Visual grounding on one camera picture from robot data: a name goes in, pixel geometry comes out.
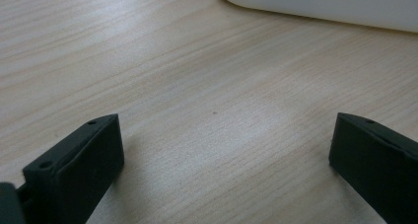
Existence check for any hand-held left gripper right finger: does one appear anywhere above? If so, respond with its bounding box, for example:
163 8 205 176
328 112 418 224

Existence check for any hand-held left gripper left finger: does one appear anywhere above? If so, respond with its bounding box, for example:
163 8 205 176
22 113 125 224

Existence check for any white plastic bin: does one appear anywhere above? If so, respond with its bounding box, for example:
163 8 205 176
212 0 418 34

